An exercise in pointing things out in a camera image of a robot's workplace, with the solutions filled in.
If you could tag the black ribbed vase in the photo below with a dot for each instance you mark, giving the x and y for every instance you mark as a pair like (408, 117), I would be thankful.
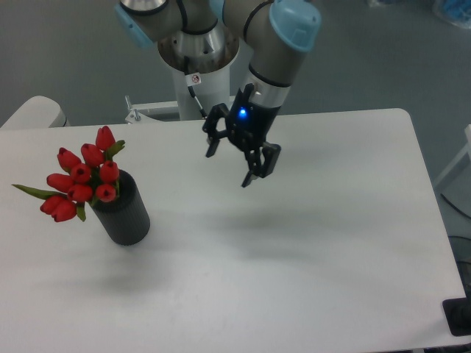
(126, 219)

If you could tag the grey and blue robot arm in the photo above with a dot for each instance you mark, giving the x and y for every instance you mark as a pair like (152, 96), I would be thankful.
(233, 64)

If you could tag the black clamp at table edge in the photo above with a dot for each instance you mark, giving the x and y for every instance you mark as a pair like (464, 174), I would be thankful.
(457, 313)

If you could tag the white furniture frame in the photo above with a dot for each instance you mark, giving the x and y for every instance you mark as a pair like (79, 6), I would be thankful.
(457, 165)

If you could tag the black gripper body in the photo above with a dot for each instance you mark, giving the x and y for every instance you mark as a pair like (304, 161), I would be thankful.
(248, 123)

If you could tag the white chair back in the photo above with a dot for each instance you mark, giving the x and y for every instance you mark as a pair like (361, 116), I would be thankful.
(37, 113)

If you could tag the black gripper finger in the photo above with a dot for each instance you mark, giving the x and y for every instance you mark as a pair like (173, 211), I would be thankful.
(261, 161)
(210, 127)

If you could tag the blue plastic bag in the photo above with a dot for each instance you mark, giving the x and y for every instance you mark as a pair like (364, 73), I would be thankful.
(455, 12)

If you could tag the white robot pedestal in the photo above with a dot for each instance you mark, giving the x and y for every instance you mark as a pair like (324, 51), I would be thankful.
(213, 88)

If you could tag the red tulip bouquet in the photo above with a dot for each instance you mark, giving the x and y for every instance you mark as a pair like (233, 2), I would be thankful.
(90, 179)

